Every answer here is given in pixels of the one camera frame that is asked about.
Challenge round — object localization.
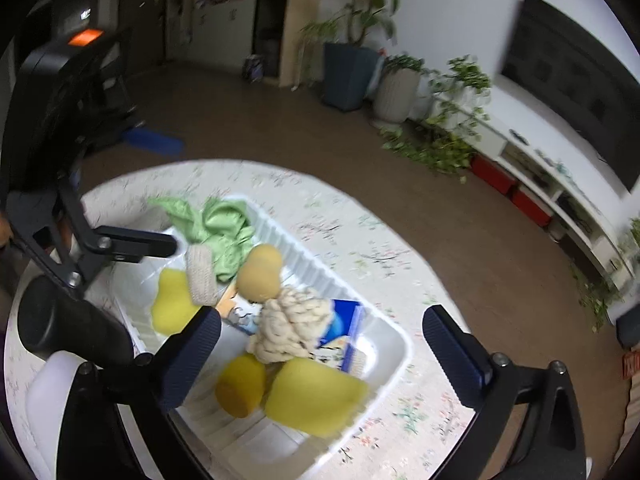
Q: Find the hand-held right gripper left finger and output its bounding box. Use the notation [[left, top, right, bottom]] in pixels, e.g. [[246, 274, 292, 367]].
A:
[[55, 305, 222, 480]]

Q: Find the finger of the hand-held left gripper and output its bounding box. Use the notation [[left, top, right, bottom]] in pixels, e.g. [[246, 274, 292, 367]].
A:
[[85, 120, 185, 158], [50, 172, 179, 293]]

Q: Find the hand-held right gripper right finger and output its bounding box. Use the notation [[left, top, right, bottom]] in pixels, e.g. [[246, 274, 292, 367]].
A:
[[422, 305, 587, 480]]

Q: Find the yellow rectangular sponge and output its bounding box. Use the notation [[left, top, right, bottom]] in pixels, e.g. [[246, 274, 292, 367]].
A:
[[151, 267, 202, 336], [264, 357, 371, 439]]

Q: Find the cartoon print tissue pack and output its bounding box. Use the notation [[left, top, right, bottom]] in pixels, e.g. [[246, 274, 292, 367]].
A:
[[217, 280, 267, 337]]

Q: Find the beige knitted piece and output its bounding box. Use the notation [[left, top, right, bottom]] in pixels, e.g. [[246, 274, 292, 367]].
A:
[[186, 244, 221, 306]]

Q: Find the green cloth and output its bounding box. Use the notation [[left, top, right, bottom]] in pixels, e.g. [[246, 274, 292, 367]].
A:
[[148, 196, 256, 284]]

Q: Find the cream chunky yarn scrunchie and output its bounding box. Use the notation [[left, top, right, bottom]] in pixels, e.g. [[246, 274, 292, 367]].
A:
[[246, 287, 337, 365]]

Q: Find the tan gourd-shaped makeup sponge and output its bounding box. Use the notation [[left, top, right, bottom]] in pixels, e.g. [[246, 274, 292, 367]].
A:
[[235, 244, 284, 304]]

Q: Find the blue tissue pack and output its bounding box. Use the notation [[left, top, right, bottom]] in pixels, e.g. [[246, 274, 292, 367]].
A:
[[310, 299, 366, 374]]

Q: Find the white plastic tray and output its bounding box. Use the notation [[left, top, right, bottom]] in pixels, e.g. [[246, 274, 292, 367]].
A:
[[107, 195, 414, 480]]

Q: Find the black cylinder container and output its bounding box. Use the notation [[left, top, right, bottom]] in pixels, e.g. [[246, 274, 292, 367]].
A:
[[17, 276, 137, 369]]

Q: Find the dark door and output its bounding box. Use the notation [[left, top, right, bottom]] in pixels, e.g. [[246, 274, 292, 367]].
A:
[[117, 0, 169, 79]]

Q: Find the small dark bag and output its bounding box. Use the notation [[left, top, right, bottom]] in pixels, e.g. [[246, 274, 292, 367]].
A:
[[243, 55, 265, 84]]

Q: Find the trailing green plant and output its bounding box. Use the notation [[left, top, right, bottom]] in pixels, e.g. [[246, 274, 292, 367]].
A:
[[570, 217, 640, 334]]

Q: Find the red storage box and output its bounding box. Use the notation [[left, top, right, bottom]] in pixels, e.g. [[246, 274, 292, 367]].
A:
[[510, 187, 554, 229], [470, 155, 519, 195]]

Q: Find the dark shelf cabinet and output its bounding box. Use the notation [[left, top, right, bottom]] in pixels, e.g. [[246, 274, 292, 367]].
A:
[[252, 0, 294, 81]]

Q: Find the dark grey planter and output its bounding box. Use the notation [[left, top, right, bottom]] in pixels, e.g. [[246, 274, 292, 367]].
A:
[[616, 310, 640, 351]]

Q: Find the thin-leaved small plant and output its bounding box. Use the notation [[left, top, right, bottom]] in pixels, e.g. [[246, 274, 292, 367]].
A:
[[299, 19, 347, 92]]

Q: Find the white television console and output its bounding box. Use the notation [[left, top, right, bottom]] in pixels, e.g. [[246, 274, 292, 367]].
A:
[[470, 120, 637, 292]]

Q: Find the dark blue square planter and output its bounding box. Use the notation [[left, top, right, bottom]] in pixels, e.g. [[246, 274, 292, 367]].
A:
[[322, 42, 381, 113]]

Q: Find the trailing plant on metal stand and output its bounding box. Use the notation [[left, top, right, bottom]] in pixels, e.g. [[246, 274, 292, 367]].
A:
[[380, 55, 494, 184]]

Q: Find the grey ribbed planter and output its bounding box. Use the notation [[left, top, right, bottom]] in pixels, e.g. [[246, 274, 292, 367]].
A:
[[374, 67, 421, 124]]

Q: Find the small plant in ribbed planter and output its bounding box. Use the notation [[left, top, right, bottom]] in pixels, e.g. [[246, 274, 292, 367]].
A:
[[384, 54, 427, 74]]

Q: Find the white wall cabinet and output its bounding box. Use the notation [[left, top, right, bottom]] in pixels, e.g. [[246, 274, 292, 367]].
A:
[[170, 0, 261, 79]]

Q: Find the wall-mounted black television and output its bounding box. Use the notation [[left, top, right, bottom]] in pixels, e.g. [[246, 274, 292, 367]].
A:
[[500, 0, 640, 192]]

